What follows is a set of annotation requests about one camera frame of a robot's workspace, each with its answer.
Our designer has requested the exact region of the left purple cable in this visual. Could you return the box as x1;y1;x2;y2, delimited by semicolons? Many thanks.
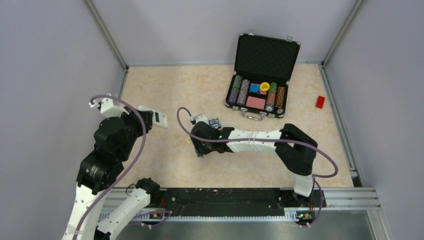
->
71;94;173;240

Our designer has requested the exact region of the blue dealer chip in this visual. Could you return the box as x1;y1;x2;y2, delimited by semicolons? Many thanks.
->
249;83;260;93

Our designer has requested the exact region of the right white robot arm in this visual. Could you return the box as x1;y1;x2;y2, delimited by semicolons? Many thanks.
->
190;121;318;206

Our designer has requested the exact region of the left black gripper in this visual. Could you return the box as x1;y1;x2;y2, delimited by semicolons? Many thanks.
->
115;103;154;160

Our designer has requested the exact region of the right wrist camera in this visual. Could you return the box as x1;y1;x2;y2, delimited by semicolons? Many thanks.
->
189;114;210;126

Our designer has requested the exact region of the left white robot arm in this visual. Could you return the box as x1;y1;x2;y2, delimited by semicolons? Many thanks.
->
62;110;161;240

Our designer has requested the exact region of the red block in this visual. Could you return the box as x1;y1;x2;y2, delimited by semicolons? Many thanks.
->
315;95;326;109

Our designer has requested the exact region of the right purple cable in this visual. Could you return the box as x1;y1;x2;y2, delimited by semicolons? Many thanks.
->
176;106;339;228

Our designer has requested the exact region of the white remote control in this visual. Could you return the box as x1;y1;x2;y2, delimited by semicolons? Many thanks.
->
136;105;169;128

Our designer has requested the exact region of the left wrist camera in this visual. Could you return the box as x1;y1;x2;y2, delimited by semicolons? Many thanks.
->
89;98;129;118

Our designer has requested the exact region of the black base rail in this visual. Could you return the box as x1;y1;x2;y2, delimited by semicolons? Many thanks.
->
99;187;382;229

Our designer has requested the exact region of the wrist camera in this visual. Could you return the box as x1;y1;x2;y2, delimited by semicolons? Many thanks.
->
189;114;210;126
89;98;129;118

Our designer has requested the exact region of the purple cable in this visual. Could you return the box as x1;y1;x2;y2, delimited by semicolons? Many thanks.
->
176;106;339;228
71;94;173;240

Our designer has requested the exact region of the black poker chip case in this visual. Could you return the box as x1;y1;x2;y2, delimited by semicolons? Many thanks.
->
224;33;301;121

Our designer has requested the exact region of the yellow dealer chip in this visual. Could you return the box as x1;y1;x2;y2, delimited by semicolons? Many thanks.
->
259;82;271;92

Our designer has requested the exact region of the blue owl figure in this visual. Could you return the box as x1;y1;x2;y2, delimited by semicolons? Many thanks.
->
209;118;222;130

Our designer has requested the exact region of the red card deck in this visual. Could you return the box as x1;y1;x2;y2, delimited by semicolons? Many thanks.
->
245;96;266;110

